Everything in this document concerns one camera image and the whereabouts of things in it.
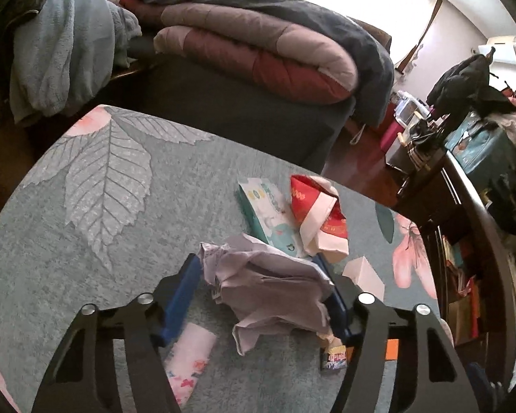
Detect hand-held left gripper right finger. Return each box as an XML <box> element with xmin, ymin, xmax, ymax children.
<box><xmin>314</xmin><ymin>255</ymin><xmax>474</xmax><ymax>413</ymax></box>

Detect black coat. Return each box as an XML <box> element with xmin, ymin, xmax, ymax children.
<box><xmin>426</xmin><ymin>54</ymin><xmax>516</xmax><ymax>121</ymax></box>

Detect wooden coat rack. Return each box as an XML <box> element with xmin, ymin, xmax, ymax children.
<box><xmin>486</xmin><ymin>45</ymin><xmax>516</xmax><ymax>95</ymax></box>

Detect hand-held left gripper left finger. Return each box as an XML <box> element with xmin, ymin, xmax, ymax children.
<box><xmin>30</xmin><ymin>254</ymin><xmax>204</xmax><ymax>413</ymax></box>

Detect white storage box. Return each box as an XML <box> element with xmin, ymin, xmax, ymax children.
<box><xmin>393</xmin><ymin>97</ymin><xmax>428</xmax><ymax>125</ymax></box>

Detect black handbag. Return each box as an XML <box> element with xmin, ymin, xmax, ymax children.
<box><xmin>406</xmin><ymin>116</ymin><xmax>445</xmax><ymax>173</ymax></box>

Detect dark wooden dresser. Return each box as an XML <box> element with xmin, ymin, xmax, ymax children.
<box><xmin>396</xmin><ymin>150</ymin><xmax>516</xmax><ymax>396</ymax></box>

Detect grey leaf-print rug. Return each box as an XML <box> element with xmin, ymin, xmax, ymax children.
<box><xmin>0</xmin><ymin>104</ymin><xmax>439</xmax><ymax>413</ymax></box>

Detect folded pink and red quilt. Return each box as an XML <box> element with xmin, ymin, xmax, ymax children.
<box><xmin>120</xmin><ymin>0</ymin><xmax>359</xmax><ymax>105</ymax></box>

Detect red and white paper bag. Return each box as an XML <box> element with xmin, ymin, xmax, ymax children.
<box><xmin>289</xmin><ymin>174</ymin><xmax>350</xmax><ymax>264</ymax></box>

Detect dark jacket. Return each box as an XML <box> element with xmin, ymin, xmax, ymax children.
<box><xmin>0</xmin><ymin>0</ymin><xmax>56</xmax><ymax>108</ymax></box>

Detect dark clothes pile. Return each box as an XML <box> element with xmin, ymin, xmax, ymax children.
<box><xmin>490</xmin><ymin>172</ymin><xmax>516</xmax><ymax>246</ymax></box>

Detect white paper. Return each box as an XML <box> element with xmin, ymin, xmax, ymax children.
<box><xmin>198</xmin><ymin>233</ymin><xmax>336</xmax><ymax>356</ymax></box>

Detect dark blue cloth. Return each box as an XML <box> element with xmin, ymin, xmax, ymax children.
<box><xmin>464</xmin><ymin>361</ymin><xmax>506</xmax><ymax>405</ymax></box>

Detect pink container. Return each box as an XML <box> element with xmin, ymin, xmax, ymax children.
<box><xmin>380</xmin><ymin>120</ymin><xmax>402</xmax><ymax>153</ymax></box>

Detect pink floral tissue packet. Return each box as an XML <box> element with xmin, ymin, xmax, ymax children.
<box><xmin>163</xmin><ymin>322</ymin><xmax>218</xmax><ymax>409</ymax></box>

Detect light blue fleece blanket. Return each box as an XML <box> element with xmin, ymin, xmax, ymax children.
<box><xmin>9</xmin><ymin>0</ymin><xmax>142</xmax><ymax>125</ymax></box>

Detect small dark snack wrapper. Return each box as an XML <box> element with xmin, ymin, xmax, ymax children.
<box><xmin>319</xmin><ymin>340</ymin><xmax>349</xmax><ymax>371</ymax></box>

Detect small white box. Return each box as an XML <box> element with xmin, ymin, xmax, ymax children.
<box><xmin>342</xmin><ymin>256</ymin><xmax>386</xmax><ymax>304</ymax></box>

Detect row of books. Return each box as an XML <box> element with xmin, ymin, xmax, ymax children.
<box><xmin>441</xmin><ymin>232</ymin><xmax>491</xmax><ymax>345</ymax></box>

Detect dark bed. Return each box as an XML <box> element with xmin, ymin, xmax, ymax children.
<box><xmin>99</xmin><ymin>34</ymin><xmax>357</xmax><ymax>173</ymax></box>

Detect dark blue-grey duvet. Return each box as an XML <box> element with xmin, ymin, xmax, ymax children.
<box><xmin>107</xmin><ymin>0</ymin><xmax>395</xmax><ymax>127</ymax></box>

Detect white air conditioner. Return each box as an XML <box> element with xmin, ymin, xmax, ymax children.
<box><xmin>477</xmin><ymin>34</ymin><xmax>516</xmax><ymax>65</ymax></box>

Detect teal wet wipes pack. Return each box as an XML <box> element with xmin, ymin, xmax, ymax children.
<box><xmin>236</xmin><ymin>177</ymin><xmax>310</xmax><ymax>259</ymax></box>

